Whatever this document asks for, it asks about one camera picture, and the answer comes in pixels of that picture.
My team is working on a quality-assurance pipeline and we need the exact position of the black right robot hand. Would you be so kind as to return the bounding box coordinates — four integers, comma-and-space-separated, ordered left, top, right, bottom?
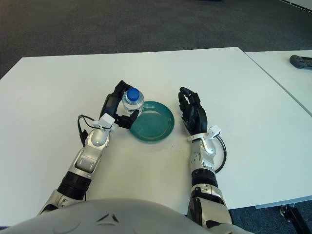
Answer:
177, 86, 209, 136

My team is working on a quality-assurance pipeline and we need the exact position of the teal round plate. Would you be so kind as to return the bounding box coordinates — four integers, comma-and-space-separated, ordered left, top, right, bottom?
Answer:
129, 100, 176, 143

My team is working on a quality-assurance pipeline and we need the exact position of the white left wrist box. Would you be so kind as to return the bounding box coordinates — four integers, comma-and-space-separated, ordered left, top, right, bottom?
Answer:
98, 113, 116, 130

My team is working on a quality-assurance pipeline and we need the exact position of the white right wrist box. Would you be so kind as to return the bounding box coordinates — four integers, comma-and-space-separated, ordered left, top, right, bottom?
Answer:
208, 125, 221, 139

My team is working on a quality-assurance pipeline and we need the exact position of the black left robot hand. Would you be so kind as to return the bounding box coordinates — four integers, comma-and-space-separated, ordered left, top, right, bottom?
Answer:
99, 79, 138, 129

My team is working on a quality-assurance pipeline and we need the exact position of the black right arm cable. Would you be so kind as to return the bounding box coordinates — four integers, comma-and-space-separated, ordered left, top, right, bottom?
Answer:
212, 136, 227, 174

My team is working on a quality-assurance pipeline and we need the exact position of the dark grey handheld controller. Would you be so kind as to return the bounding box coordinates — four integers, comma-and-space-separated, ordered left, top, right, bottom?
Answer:
289, 55, 312, 69

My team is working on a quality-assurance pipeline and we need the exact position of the grey robot torso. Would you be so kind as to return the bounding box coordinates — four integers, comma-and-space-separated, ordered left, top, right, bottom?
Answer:
0, 198, 254, 234

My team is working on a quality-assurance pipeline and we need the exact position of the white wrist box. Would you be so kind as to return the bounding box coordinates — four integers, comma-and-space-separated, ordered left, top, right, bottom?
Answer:
208, 125, 221, 139
98, 113, 116, 130

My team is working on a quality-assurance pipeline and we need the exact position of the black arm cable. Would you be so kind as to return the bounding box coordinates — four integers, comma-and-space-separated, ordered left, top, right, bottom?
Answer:
212, 136, 227, 174
77, 114, 100, 147

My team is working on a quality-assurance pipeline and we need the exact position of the clear bottle with blue cap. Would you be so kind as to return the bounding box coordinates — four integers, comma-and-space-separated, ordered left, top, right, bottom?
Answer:
121, 87, 145, 117

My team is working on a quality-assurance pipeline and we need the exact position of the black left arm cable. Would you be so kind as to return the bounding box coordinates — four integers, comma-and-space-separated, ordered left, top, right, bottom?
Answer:
77, 114, 100, 147

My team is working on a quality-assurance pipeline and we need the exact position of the black table leg frame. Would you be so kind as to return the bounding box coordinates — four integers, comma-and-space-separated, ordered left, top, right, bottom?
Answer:
279, 204, 305, 234

